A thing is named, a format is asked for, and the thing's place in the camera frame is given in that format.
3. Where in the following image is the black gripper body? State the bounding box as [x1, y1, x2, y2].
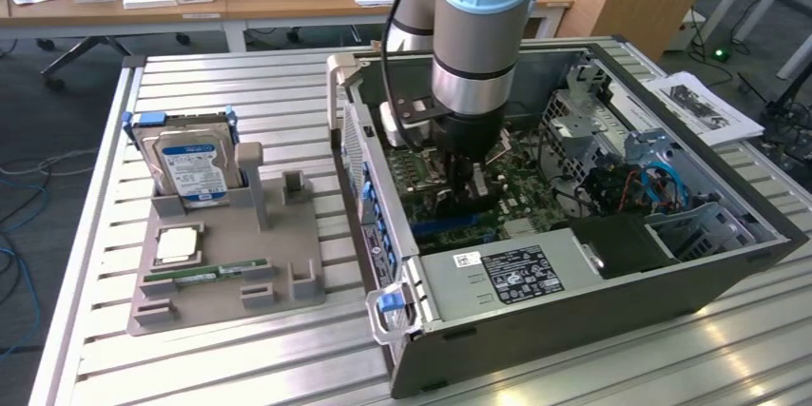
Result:
[440, 110, 509, 163]

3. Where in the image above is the graphics card with metal bracket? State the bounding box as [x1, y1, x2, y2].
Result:
[430, 184, 502, 222]

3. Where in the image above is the CPU socket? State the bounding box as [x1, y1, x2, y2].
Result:
[422, 148, 456, 184]

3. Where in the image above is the metal socket cover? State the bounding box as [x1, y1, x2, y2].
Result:
[486, 129, 514, 164]

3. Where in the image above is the green motherboard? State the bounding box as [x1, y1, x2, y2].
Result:
[380, 120, 572, 255]

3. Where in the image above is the blue expansion slot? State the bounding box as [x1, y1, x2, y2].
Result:
[409, 214, 489, 237]

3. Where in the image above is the silver chipset heatsink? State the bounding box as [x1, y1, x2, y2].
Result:
[504, 219, 541, 239]

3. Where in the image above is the metal disk bay cage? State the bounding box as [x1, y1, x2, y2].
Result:
[537, 87, 636, 179]

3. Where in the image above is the black power connector cluster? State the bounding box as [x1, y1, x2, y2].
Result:
[580, 166, 629, 215]

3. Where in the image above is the grey power supply unit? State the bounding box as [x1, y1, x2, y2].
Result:
[417, 227, 604, 324]

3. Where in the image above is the black fan shroud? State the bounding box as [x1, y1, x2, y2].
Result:
[566, 213, 677, 280]

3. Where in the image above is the grey parts rack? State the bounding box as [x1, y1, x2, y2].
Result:
[125, 142, 328, 338]

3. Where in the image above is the open grey PC case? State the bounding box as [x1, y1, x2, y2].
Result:
[325, 42, 810, 400]

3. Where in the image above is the perforated metal disk bay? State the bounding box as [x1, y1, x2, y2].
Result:
[642, 201, 760, 264]

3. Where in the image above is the printed paper stack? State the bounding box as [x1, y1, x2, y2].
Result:
[642, 70, 766, 148]

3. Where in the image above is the wooden desk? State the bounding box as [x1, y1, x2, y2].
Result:
[224, 0, 576, 53]
[0, 0, 230, 53]

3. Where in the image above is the hard disk with blue label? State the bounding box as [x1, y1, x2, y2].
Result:
[138, 131, 246, 210]

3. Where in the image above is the green RAM stick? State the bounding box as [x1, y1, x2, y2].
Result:
[142, 258, 268, 283]

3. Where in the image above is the hard disk in blue carrier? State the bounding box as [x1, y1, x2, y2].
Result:
[118, 108, 237, 150]

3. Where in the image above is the silver CPU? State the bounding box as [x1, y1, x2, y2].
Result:
[153, 228, 202, 267]

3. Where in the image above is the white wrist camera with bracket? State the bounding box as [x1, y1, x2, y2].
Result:
[378, 96, 456, 148]

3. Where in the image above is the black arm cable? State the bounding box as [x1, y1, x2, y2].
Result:
[380, 0, 421, 150]

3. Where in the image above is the blue wire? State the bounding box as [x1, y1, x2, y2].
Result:
[640, 163, 693, 212]

